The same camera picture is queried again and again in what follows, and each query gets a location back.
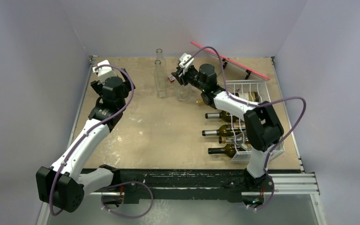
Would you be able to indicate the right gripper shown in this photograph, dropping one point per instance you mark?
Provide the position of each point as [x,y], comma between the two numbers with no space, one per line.
[181,77]

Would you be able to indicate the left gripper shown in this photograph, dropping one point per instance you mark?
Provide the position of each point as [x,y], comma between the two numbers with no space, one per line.
[127,85]

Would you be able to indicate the clear bottle black cap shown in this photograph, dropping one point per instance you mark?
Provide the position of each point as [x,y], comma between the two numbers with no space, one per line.
[182,92]

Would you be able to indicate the dark green wine bottle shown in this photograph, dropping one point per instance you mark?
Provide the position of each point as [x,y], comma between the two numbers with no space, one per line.
[231,150]

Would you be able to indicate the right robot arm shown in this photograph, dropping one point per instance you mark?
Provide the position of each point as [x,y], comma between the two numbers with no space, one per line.
[218,97]

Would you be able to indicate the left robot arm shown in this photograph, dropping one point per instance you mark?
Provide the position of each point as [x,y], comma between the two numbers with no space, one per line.
[61,185]

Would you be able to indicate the dark bottle silver cap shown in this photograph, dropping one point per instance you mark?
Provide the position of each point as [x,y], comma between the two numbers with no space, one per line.
[223,115]

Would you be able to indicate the gold foil wine bottle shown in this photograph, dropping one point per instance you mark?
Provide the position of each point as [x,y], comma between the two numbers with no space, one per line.
[251,96]

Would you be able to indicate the small red box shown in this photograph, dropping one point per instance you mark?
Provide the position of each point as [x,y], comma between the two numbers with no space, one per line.
[171,79]

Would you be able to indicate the pink framed mirror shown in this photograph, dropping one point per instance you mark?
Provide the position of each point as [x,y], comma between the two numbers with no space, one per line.
[227,61]

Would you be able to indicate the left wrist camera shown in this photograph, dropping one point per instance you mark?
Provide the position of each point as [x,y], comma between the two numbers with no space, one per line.
[103,73]

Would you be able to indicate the white wire wine rack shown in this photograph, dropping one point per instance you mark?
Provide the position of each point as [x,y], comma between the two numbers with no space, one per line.
[262,124]

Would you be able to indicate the black table front frame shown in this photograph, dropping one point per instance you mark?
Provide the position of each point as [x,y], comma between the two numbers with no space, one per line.
[231,185]

